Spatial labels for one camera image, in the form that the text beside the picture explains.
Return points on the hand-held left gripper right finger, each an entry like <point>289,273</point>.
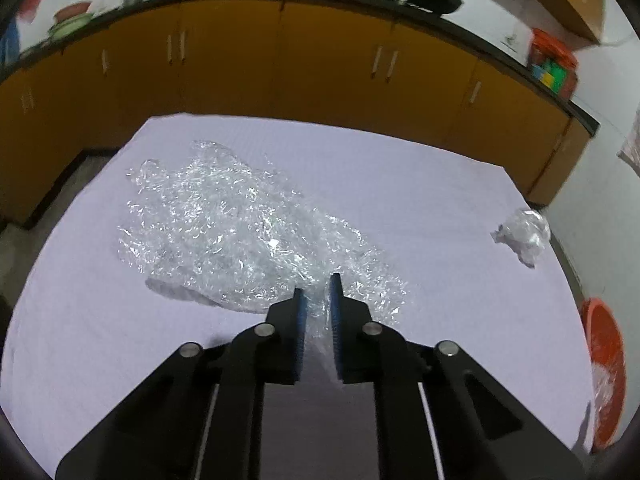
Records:
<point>336,330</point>

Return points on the yellow base cabinets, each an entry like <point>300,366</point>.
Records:
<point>325,60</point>

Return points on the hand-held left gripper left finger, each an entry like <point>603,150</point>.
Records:
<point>300,330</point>

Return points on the small clear plastic bag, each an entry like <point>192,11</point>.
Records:
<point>525,235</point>

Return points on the green bowl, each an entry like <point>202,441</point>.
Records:
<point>65,29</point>

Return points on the patterned curtain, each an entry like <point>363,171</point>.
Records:
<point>632,145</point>

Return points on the pale table cloth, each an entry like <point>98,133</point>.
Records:
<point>425,200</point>

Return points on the white translucent plastic bag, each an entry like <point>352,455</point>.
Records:
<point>602,385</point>

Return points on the orange box with colourful items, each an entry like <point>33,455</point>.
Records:
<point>550,45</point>

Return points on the orange plastic basket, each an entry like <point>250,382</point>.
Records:
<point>607,330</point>

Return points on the hanging red plastic bag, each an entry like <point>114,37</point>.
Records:
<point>31,2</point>

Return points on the blue container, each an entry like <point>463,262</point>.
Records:
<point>7,45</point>

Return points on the red bowl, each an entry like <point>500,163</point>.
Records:
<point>72,11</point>

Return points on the clear bubble wrap sheet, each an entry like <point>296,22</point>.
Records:
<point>225,230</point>

